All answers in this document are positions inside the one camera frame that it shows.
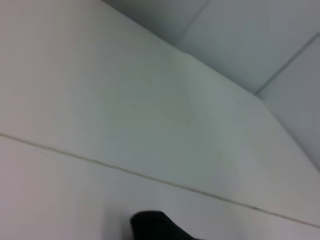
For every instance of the black T-shirt with white print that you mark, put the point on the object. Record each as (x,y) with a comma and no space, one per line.
(155,226)

